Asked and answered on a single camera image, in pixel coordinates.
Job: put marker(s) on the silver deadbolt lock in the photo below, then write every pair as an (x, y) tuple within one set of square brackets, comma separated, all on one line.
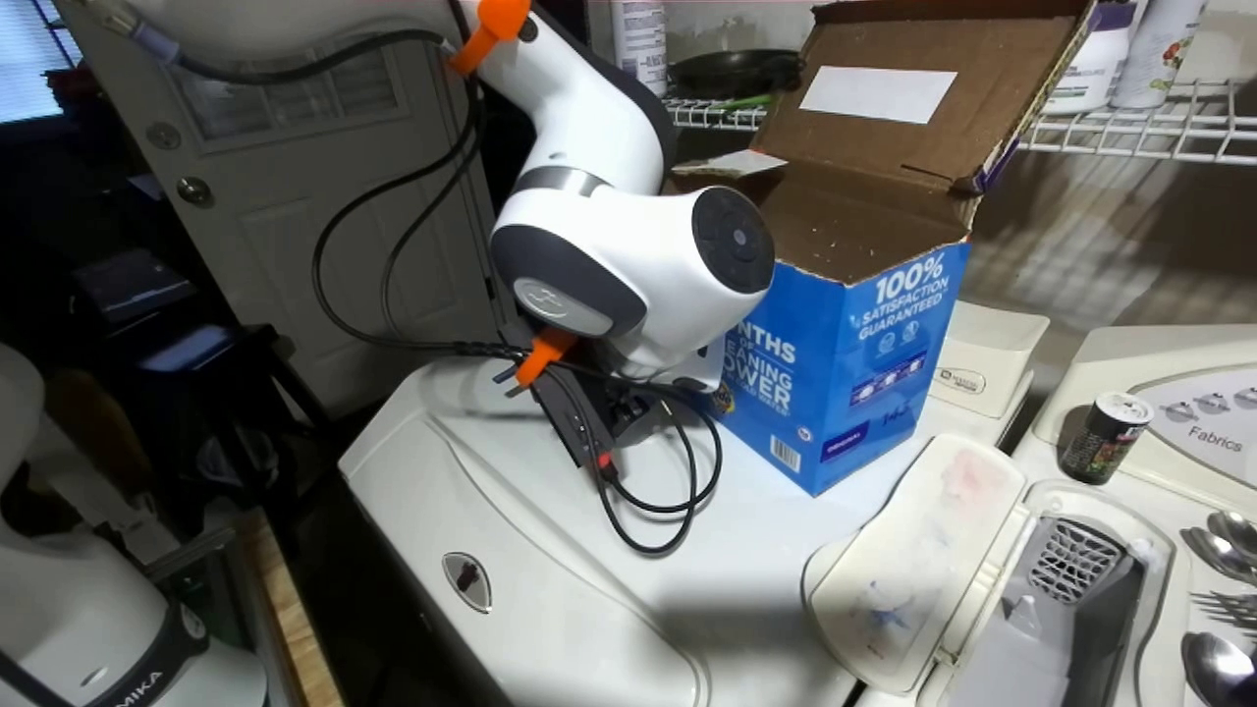
[(164, 135)]

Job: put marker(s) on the silver door knob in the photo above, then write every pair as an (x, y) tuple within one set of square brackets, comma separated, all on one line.
[(196, 191)]

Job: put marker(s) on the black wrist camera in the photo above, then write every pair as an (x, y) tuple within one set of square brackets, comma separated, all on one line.
[(585, 415)]

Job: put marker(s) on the metal spoon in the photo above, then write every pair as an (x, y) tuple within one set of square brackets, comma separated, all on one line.
[(1225, 543), (1218, 668)]

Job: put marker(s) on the white panelled door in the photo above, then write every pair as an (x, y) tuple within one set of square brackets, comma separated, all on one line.
[(290, 211)]

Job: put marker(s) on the white spray can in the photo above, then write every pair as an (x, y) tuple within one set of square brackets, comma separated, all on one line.
[(1161, 51)]

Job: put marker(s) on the blue cardboard detergent box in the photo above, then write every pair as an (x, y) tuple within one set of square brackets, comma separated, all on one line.
[(837, 355)]

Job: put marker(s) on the brown cardboard box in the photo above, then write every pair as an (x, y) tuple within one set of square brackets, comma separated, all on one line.
[(1140, 132)]

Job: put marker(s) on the white plastic lint lid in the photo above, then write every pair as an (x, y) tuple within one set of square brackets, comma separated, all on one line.
[(925, 561)]

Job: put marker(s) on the small dark jar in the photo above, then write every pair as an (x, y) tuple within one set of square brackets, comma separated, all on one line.
[(1103, 436)]

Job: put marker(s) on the metal fork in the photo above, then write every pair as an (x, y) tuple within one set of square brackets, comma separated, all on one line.
[(1229, 611)]

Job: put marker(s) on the black frying pan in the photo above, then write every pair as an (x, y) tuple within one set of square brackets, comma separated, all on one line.
[(742, 72)]

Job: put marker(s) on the grey lint filter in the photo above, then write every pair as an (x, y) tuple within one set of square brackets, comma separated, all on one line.
[(1068, 602)]

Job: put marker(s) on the tall white bottle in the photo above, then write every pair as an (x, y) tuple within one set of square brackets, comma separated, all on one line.
[(641, 39)]

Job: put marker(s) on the white bottle purple cap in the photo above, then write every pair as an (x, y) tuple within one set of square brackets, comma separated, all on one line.
[(1095, 60)]

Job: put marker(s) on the dark side table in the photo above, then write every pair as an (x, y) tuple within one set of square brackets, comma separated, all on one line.
[(181, 355)]

